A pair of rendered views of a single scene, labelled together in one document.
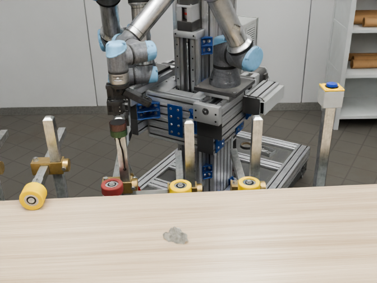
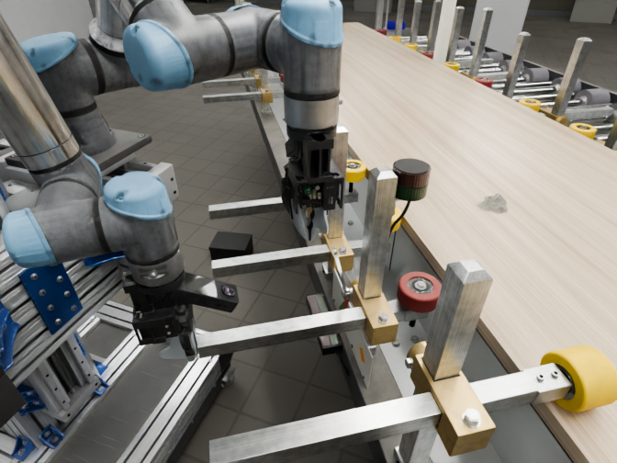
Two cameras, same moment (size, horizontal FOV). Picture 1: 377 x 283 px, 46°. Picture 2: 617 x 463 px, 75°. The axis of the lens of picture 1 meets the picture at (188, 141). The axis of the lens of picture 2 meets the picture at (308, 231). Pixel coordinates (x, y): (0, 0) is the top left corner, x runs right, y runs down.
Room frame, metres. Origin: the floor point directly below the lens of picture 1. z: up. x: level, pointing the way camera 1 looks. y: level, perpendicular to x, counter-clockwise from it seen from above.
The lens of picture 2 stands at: (1.69, 0.79, 1.43)
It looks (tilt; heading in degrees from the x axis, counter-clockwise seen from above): 36 degrees down; 259
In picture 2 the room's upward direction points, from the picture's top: straight up
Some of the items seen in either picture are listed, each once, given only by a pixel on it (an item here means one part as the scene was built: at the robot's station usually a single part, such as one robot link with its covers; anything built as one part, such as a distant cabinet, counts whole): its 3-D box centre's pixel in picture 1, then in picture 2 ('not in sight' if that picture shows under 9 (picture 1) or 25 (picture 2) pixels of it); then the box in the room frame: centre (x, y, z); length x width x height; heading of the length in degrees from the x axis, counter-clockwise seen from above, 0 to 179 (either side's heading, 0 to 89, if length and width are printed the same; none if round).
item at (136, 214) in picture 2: not in sight; (140, 218); (1.83, 0.30, 1.12); 0.09 x 0.08 x 0.11; 9
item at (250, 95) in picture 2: not in sight; (249, 96); (1.60, -1.21, 0.81); 0.44 x 0.03 x 0.04; 2
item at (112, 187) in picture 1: (113, 195); (416, 304); (1.38, 0.28, 0.85); 0.08 x 0.08 x 0.11
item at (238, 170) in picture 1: (240, 177); (286, 204); (1.57, -0.21, 0.80); 0.44 x 0.03 x 0.04; 2
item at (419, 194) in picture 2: (118, 131); (409, 186); (1.42, 0.25, 1.10); 0.06 x 0.06 x 0.02
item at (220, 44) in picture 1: (226, 49); (59, 70); (2.04, -0.19, 1.20); 0.13 x 0.12 x 0.14; 35
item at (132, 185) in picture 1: (120, 185); (373, 308); (1.46, 0.27, 0.85); 0.14 x 0.06 x 0.05; 92
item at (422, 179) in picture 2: (118, 124); (410, 172); (1.42, 0.25, 1.12); 0.06 x 0.06 x 0.02
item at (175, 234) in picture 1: (175, 233); (496, 200); (1.08, 0.05, 0.91); 0.09 x 0.07 x 0.02; 36
